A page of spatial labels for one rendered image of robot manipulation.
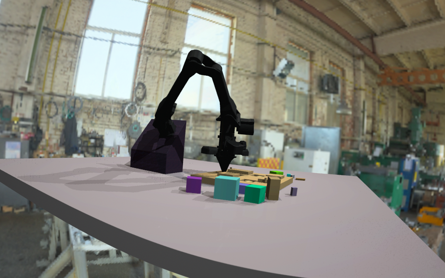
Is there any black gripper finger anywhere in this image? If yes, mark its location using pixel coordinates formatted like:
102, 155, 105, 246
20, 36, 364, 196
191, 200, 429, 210
225, 156, 236, 172
214, 155, 227, 172

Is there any brown rectangular block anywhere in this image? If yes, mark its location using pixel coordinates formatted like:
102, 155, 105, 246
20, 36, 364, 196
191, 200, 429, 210
266, 176, 281, 200

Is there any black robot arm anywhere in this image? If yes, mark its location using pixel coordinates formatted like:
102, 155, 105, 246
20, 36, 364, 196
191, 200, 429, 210
152, 49, 254, 154

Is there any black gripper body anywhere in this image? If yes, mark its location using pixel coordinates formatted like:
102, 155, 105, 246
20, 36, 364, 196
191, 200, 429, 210
201, 133, 249, 156

